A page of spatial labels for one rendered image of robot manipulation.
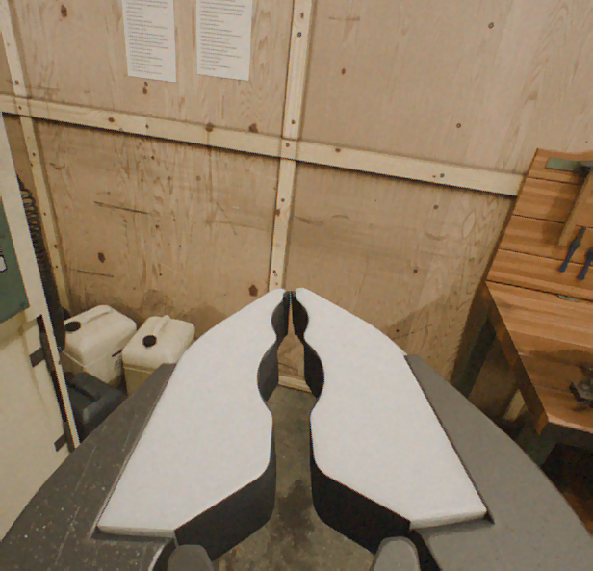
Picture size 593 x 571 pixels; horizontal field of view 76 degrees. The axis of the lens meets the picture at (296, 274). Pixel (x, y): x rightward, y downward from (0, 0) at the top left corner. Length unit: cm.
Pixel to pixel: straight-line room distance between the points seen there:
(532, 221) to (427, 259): 40
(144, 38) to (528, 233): 162
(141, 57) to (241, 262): 92
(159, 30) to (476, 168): 130
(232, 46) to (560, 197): 129
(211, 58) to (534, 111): 117
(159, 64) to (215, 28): 27
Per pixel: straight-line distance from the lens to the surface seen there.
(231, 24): 165
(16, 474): 125
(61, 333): 120
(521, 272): 168
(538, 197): 159
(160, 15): 178
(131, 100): 186
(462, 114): 156
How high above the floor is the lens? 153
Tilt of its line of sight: 28 degrees down
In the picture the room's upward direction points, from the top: 7 degrees clockwise
